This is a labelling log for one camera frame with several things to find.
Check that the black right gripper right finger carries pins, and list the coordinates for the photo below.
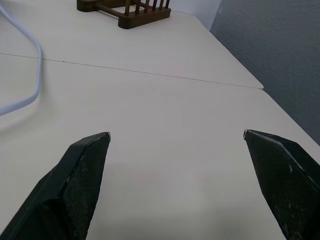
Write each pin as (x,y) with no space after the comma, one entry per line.
(282,180)

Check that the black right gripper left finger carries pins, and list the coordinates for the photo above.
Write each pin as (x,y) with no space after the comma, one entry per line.
(72,185)

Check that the dark wooden rack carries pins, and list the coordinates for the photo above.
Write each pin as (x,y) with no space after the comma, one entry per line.
(135,12)

